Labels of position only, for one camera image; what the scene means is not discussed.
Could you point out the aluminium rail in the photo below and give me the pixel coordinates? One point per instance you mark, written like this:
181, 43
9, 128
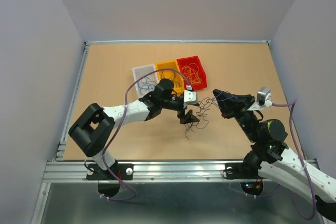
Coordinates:
167, 41
64, 136
144, 171

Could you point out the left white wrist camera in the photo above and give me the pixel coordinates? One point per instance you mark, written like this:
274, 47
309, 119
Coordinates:
189, 98

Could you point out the aluminium front rail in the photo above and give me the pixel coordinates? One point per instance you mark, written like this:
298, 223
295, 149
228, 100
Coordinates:
144, 171

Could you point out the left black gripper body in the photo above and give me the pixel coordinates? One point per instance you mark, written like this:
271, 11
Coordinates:
174, 105

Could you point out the yellow plastic bin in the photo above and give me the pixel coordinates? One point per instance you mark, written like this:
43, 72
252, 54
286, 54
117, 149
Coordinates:
167, 73

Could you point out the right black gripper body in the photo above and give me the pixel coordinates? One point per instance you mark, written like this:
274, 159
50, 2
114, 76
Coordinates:
245, 119

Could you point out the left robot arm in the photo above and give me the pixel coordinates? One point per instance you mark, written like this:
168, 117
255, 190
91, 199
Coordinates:
93, 128

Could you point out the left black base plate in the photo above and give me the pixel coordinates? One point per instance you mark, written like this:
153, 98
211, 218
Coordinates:
121, 170

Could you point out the white plastic bin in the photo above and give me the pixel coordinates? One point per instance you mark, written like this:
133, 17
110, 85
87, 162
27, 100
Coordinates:
146, 82

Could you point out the aluminium back rail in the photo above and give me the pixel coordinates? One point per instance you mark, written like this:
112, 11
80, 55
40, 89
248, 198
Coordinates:
167, 41

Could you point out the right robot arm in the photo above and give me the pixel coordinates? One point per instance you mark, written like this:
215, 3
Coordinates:
270, 157

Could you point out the red plastic bin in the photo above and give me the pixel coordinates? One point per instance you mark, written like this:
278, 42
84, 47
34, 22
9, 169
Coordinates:
192, 69

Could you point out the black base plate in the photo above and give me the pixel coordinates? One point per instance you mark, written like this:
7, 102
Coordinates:
121, 170
238, 170

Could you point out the aluminium left side rail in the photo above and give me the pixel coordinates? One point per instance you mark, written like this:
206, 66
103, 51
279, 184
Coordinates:
64, 136

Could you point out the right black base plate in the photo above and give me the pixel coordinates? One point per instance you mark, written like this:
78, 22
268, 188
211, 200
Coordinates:
238, 170

